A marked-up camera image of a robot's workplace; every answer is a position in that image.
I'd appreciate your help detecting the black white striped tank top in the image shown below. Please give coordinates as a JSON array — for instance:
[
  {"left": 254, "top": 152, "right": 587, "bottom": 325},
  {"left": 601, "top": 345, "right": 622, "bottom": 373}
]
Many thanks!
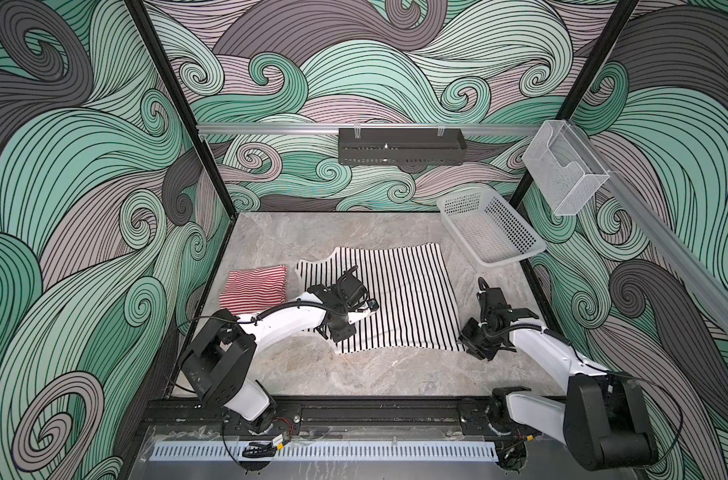
[{"left": 295, "top": 243, "right": 464, "bottom": 354}]

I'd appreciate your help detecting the red white striped tank top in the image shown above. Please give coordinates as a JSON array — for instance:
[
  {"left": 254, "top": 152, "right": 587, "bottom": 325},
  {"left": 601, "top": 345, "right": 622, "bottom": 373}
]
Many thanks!
[{"left": 219, "top": 265, "right": 287, "bottom": 316}]

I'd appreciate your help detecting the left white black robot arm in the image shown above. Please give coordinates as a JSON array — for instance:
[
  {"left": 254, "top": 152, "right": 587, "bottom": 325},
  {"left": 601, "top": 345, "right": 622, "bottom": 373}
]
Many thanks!
[{"left": 177, "top": 267, "right": 380, "bottom": 433}]

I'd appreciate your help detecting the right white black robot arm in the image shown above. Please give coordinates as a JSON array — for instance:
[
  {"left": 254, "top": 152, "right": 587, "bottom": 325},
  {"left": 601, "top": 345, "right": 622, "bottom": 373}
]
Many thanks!
[{"left": 459, "top": 279, "right": 660, "bottom": 471}]

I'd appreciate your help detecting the white plastic laundry basket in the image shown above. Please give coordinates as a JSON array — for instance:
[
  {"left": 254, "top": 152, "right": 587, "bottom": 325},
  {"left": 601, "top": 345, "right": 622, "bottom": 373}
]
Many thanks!
[{"left": 437, "top": 186, "right": 547, "bottom": 268}]

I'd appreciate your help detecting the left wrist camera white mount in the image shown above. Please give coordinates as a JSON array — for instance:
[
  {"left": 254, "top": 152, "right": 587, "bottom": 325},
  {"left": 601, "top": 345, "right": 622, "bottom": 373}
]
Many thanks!
[{"left": 355, "top": 298, "right": 380, "bottom": 313}]

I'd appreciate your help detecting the clear plastic wall bin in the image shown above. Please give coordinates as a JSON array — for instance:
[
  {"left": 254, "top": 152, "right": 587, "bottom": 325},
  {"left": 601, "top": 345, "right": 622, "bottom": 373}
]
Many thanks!
[{"left": 523, "top": 120, "right": 609, "bottom": 217}]

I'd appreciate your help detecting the black wall mounted tray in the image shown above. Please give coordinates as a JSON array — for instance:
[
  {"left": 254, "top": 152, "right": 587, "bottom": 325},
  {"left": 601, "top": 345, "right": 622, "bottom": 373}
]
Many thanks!
[{"left": 337, "top": 127, "right": 468, "bottom": 170}]

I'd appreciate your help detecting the white slotted cable duct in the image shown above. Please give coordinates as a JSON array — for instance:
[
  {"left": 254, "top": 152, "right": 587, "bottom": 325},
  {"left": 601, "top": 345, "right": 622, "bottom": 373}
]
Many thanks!
[{"left": 150, "top": 440, "right": 498, "bottom": 463}]

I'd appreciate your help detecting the aluminium wall rail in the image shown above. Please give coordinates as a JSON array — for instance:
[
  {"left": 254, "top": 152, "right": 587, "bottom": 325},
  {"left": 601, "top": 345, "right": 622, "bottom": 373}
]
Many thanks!
[{"left": 197, "top": 122, "right": 542, "bottom": 138}]

